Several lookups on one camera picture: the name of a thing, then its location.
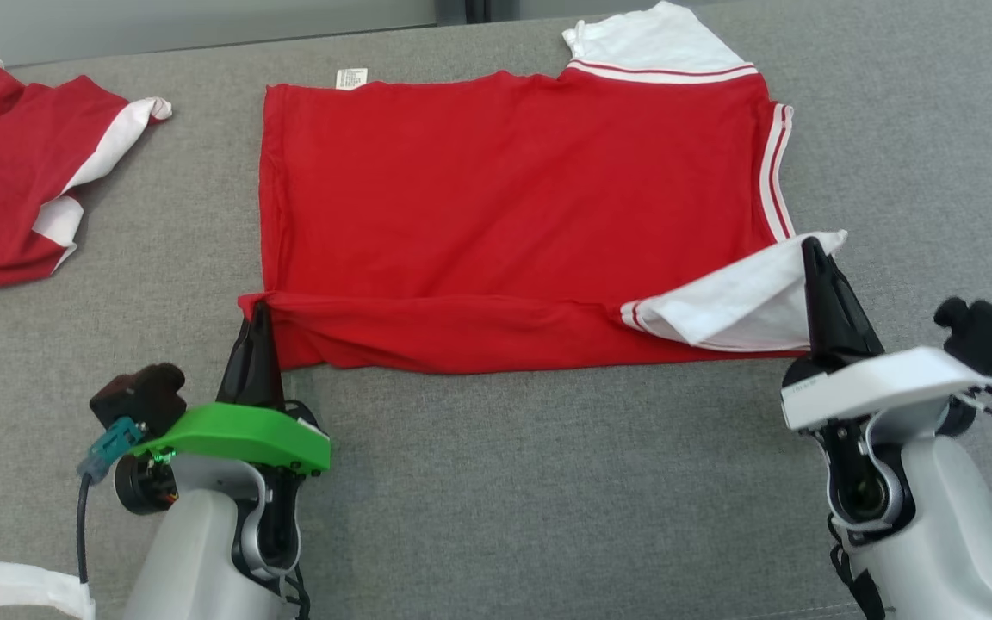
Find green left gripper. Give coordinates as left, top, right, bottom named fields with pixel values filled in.
left=130, top=300, right=332, bottom=474

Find red white-striped shorts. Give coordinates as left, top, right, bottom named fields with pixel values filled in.
left=0, top=49, right=174, bottom=298

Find white tape tag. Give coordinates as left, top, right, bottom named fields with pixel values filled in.
left=0, top=560, right=96, bottom=620

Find red basketball jersey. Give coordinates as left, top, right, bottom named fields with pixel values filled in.
left=238, top=0, right=850, bottom=375

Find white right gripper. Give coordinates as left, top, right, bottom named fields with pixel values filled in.
left=780, top=237, right=992, bottom=431

